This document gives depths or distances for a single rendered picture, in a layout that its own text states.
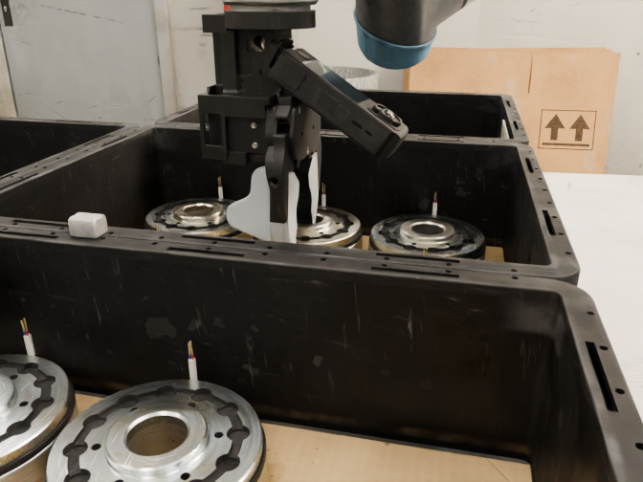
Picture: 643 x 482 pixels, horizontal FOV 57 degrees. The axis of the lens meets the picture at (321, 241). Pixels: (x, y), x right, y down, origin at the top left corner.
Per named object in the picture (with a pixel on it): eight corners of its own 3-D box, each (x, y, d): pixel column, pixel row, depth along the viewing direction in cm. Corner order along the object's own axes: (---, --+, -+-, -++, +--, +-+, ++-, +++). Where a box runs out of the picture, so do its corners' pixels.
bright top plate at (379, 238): (486, 225, 57) (487, 219, 57) (480, 269, 48) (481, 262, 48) (383, 215, 60) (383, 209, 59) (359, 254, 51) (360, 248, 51)
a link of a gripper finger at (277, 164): (279, 216, 52) (284, 114, 50) (299, 218, 51) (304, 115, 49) (259, 224, 47) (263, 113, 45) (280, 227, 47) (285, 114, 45)
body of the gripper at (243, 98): (239, 145, 56) (232, 8, 51) (327, 152, 54) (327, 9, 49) (201, 167, 49) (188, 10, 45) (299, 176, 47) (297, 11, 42)
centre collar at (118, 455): (221, 413, 31) (220, 404, 31) (191, 486, 26) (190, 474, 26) (130, 406, 31) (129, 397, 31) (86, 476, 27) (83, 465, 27)
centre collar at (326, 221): (339, 218, 58) (339, 211, 57) (324, 236, 53) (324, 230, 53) (291, 212, 59) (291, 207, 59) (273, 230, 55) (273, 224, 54)
